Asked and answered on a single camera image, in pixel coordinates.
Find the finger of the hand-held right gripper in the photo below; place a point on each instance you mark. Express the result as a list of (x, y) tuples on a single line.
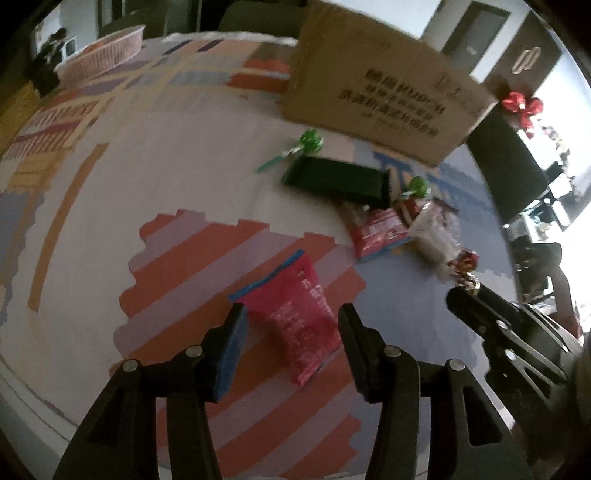
[(466, 309), (531, 314)]

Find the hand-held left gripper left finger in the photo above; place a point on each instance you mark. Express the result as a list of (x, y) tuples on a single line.
[(230, 355)]

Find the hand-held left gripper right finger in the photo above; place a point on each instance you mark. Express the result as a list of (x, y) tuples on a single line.
[(362, 355)]

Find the red gold foil candy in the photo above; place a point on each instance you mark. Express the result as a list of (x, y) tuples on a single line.
[(466, 262)]

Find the large red snack packet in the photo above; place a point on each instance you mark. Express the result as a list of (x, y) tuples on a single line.
[(300, 323)]

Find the red white candy wrapper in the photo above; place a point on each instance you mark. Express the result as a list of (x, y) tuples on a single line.
[(408, 210)]

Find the brown cardboard box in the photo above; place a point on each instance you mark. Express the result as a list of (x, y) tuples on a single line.
[(378, 87)]

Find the clear plastic snack bag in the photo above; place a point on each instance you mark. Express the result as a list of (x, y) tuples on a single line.
[(434, 235)]

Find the red blue-edged snack packet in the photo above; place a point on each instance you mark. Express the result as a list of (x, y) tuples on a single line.
[(376, 230)]

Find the green lollipop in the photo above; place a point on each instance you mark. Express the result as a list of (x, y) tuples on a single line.
[(418, 187), (310, 141)]

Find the black chair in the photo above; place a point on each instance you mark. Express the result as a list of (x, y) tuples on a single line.
[(508, 161)]

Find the dark green box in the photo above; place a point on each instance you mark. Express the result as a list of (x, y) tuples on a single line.
[(337, 177)]

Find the patterned tablecloth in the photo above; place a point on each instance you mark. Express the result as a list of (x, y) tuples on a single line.
[(161, 184)]

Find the red bow decoration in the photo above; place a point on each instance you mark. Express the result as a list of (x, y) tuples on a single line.
[(521, 106)]

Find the dark interior door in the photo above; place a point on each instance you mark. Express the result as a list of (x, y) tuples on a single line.
[(475, 32)]

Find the pink plastic basket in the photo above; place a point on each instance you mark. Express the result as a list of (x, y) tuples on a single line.
[(101, 53)]

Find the black cat figure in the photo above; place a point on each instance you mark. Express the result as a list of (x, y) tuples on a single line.
[(48, 55)]

